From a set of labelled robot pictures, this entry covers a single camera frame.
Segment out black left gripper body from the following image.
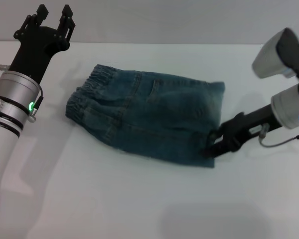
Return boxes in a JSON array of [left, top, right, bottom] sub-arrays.
[[8, 24, 72, 85]]

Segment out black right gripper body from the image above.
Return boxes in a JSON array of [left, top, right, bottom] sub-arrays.
[[218, 103, 281, 153]]

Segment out blue denim shorts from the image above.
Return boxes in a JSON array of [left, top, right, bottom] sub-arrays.
[[65, 64, 226, 170]]

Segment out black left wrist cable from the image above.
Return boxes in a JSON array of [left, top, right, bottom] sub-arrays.
[[27, 86, 45, 122]]

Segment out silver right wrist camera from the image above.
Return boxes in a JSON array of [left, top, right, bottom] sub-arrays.
[[251, 27, 299, 80]]

